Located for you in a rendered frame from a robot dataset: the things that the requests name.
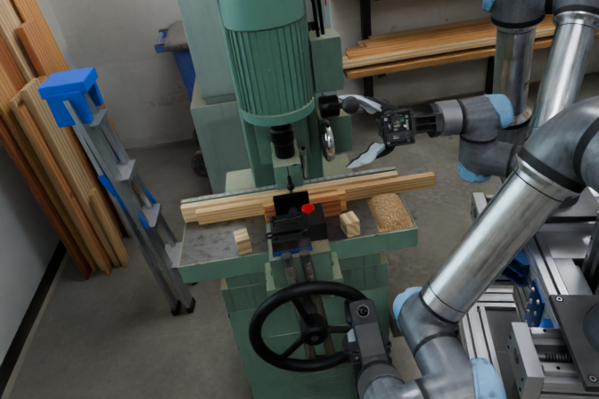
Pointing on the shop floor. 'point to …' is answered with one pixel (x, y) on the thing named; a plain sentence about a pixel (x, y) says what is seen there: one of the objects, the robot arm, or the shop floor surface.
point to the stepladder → (117, 175)
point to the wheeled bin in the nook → (176, 38)
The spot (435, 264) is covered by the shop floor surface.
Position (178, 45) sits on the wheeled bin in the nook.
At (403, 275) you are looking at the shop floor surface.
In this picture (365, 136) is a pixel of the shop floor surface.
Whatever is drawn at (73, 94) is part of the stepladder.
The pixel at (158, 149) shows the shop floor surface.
